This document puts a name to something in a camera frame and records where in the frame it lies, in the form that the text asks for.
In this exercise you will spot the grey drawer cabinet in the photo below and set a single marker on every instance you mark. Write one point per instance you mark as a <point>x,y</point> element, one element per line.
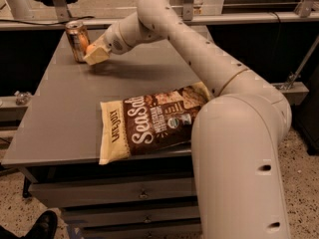
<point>77,108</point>

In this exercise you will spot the orange fruit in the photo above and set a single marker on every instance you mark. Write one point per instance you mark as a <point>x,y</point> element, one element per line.
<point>90,48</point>

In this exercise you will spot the black shoe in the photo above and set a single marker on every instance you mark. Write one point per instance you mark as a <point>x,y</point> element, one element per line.
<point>45,226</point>

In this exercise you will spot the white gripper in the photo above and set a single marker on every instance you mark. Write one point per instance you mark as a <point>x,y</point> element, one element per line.
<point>112,42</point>

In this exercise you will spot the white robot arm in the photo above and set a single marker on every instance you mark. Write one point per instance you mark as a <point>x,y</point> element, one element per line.
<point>235,137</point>

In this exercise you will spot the sea salt chips bag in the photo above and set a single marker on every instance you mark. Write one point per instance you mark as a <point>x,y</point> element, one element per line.
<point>148,123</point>

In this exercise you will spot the metal railing bar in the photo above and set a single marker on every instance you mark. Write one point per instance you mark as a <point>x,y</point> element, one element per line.
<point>224,19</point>

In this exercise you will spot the orange soda can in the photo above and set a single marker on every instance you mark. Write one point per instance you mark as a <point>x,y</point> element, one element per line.
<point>77,35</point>

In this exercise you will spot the small shiny crumpled object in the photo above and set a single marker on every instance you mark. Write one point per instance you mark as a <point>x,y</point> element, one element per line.
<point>22,98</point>

